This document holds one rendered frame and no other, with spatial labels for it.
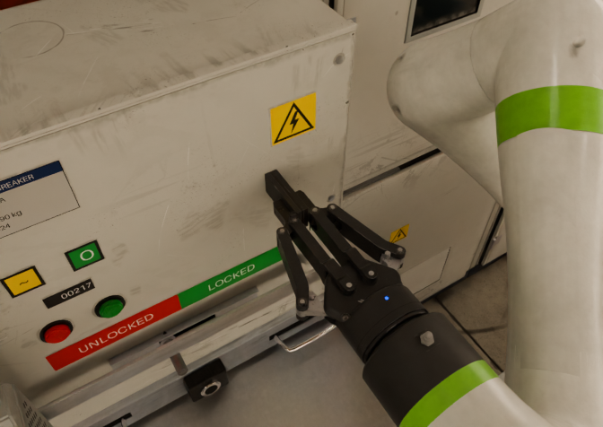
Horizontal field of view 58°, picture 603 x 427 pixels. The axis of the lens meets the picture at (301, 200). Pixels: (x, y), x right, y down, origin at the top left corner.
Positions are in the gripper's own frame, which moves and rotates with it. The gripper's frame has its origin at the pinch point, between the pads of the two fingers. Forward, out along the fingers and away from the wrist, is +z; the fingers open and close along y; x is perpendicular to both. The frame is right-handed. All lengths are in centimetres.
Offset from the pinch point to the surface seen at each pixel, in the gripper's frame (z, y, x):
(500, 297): 17, 96, -123
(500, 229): 28, 96, -96
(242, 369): 2.2, -7.7, -38.3
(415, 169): 28, 50, -44
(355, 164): 28, 32, -34
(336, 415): -11.9, 1.1, -38.3
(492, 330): 9, 84, -123
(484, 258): 28, 95, -113
